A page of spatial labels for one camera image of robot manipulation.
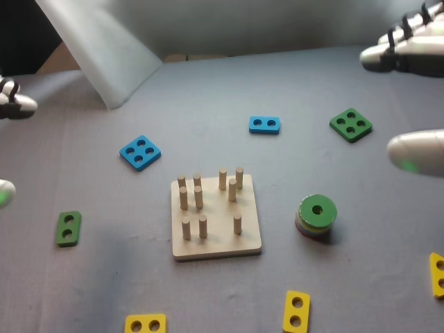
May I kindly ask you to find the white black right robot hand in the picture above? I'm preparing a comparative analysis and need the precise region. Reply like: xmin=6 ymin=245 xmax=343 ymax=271
xmin=359 ymin=0 xmax=444 ymax=178

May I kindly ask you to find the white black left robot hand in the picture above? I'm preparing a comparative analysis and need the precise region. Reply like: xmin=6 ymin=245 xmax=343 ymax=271
xmin=0 ymin=76 xmax=38 ymax=211

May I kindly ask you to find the wooden peg board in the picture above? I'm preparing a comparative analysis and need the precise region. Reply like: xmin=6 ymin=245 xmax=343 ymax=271
xmin=170 ymin=166 xmax=263 ymax=263

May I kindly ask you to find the yellow two-hole rectangle block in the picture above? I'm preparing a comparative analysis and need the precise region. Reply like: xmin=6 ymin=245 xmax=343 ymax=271
xmin=282 ymin=290 xmax=311 ymax=333

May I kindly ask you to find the blue two-hole rectangle block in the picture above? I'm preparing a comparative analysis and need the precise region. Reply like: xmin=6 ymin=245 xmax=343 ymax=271
xmin=248 ymin=115 xmax=281 ymax=136

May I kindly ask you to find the multicoloured ring cylinder block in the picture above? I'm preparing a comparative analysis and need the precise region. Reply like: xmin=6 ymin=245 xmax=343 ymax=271
xmin=294 ymin=194 xmax=338 ymax=244

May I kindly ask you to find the green two-hole rectangle block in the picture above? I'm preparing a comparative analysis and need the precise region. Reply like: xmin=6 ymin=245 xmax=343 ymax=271
xmin=55 ymin=210 xmax=83 ymax=248

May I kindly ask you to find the white fabric sheet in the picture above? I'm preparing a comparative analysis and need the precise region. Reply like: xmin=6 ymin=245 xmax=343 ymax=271
xmin=34 ymin=0 xmax=427 ymax=111

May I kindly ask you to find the yellow four-hole square block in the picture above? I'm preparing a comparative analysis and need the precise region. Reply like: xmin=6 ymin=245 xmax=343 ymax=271
xmin=123 ymin=314 xmax=167 ymax=333

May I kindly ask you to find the green four-hole square block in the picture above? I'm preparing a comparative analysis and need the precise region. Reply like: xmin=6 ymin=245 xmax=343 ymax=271
xmin=328 ymin=107 xmax=374 ymax=144

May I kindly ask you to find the blue four-hole square block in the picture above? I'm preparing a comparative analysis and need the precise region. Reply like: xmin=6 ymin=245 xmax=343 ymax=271
xmin=119 ymin=134 xmax=162 ymax=173

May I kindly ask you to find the grey table cloth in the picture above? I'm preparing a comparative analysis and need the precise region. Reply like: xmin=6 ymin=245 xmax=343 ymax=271
xmin=0 ymin=43 xmax=444 ymax=333

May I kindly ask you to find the yellow three-hole triangle block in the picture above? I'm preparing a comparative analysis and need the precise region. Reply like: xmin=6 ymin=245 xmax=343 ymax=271
xmin=429 ymin=252 xmax=444 ymax=300

